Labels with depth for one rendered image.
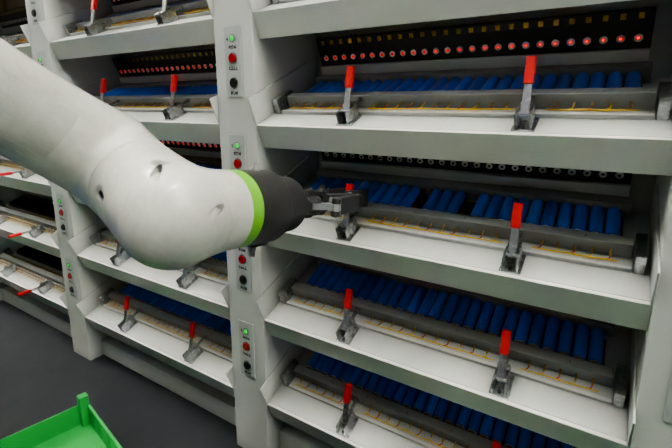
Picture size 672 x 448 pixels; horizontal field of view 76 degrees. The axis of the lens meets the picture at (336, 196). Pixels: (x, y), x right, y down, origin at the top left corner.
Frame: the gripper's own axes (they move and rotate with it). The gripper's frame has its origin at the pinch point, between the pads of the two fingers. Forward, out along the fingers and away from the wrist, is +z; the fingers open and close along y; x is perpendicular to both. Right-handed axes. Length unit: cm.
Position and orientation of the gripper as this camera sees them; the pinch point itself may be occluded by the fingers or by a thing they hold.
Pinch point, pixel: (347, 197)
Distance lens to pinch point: 72.9
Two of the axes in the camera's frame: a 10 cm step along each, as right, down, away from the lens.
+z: 5.3, -0.5, 8.5
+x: 0.7, -9.9, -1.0
